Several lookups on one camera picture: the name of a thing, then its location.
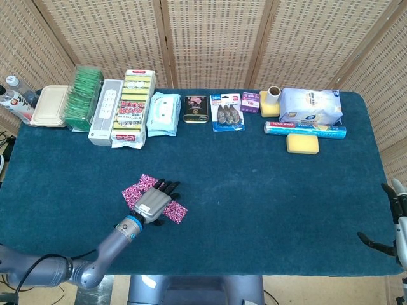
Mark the pink patterned napkin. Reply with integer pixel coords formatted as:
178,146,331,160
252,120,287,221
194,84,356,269
121,184,142,210
139,173,160,193

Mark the white printed drink bottle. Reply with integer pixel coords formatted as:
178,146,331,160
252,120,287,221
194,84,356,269
0,85,36,125

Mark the woven bamboo folding screen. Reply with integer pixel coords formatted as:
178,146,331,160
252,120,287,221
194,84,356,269
0,0,407,188

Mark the yellow sponge multipack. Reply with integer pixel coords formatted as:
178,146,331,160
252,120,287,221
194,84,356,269
110,69,157,149

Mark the metal plate under table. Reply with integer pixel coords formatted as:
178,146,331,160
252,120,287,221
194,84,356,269
76,274,115,305

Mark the white tissue pack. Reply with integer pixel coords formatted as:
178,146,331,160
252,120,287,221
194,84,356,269
279,87,344,126

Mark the small purple box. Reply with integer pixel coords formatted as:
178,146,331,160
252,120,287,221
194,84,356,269
240,91,262,114

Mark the white power strip box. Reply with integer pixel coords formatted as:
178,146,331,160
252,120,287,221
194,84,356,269
88,79,125,147

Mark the blue cling wrap roll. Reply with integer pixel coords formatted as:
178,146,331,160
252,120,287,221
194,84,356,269
263,121,347,140

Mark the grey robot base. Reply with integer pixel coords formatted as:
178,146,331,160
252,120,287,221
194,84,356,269
127,274,265,305

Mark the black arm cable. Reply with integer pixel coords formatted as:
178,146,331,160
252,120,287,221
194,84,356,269
14,249,98,296

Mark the blue correction tape blister pack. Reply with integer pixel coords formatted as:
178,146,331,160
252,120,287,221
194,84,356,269
209,93,246,132

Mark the black floor cable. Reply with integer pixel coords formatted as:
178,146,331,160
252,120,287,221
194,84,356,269
0,128,16,150

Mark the yellow sponge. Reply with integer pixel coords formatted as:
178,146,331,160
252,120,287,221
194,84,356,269
259,90,281,118
286,133,320,156

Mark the white paper roll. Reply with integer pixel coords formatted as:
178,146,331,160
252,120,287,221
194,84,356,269
266,85,282,106

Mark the beige lidded lunch box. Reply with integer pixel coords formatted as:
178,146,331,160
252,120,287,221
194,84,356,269
30,85,70,128

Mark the clear bottle with white cap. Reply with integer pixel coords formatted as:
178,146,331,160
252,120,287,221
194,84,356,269
5,75,39,107

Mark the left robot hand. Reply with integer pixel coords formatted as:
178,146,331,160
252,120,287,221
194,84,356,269
130,178,181,227

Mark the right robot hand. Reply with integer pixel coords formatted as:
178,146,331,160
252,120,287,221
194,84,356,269
357,177,407,271

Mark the clear box of green teabags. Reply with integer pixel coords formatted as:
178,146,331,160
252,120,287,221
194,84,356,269
62,64,105,132

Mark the light blue wet wipes pack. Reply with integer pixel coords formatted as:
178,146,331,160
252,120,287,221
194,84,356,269
146,91,182,137

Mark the blue felt table cover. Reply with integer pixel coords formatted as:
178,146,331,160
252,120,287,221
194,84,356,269
0,88,404,276

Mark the black and gold meat tin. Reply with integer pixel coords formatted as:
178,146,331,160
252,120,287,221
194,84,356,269
183,95,210,124

